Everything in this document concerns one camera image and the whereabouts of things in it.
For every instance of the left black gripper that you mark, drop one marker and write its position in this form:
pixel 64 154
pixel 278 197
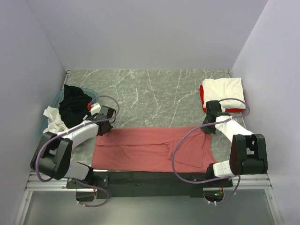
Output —
pixel 109 127

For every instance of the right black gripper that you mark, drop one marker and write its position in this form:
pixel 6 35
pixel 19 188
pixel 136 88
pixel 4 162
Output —
pixel 208 130

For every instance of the pink t shirt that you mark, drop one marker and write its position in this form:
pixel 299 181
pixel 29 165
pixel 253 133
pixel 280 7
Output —
pixel 153 149

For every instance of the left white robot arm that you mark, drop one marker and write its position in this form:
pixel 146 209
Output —
pixel 53 154

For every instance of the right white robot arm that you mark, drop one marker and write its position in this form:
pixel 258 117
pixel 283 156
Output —
pixel 248 155

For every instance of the folded white t shirt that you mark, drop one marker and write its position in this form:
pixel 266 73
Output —
pixel 222 88

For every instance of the black t shirt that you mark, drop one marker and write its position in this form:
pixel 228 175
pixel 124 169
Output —
pixel 74 106

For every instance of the crumpled white t shirt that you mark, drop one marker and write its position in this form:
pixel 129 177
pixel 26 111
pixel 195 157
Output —
pixel 54 123

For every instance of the black base crossbar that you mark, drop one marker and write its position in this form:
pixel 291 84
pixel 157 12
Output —
pixel 149 184

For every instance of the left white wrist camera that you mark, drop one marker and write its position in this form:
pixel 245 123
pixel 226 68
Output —
pixel 94 108

